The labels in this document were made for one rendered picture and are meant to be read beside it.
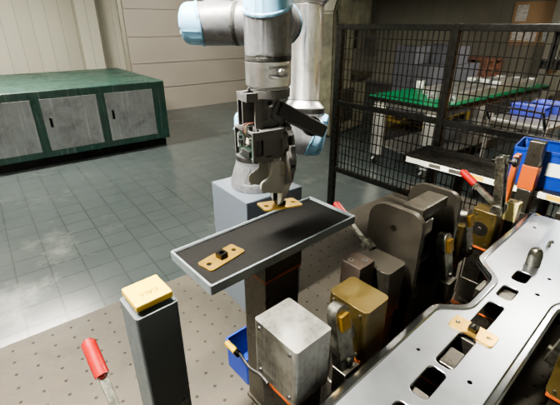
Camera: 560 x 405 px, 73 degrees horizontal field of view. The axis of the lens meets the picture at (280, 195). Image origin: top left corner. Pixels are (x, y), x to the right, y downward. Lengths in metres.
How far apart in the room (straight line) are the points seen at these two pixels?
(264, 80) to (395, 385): 0.54
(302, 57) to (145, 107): 4.46
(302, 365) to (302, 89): 0.68
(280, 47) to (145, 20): 7.19
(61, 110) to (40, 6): 2.63
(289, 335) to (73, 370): 0.76
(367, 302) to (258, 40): 0.49
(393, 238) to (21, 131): 4.69
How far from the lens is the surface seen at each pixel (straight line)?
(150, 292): 0.65
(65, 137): 5.23
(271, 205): 0.72
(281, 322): 0.64
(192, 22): 0.75
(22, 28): 7.41
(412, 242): 0.85
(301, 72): 1.03
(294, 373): 0.63
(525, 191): 1.53
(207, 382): 1.11
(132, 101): 5.33
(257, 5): 0.61
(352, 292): 0.75
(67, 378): 1.23
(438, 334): 0.83
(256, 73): 0.62
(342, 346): 0.71
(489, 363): 0.82
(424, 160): 1.69
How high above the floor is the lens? 1.54
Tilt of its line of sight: 24 degrees down
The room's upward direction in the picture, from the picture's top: straight up
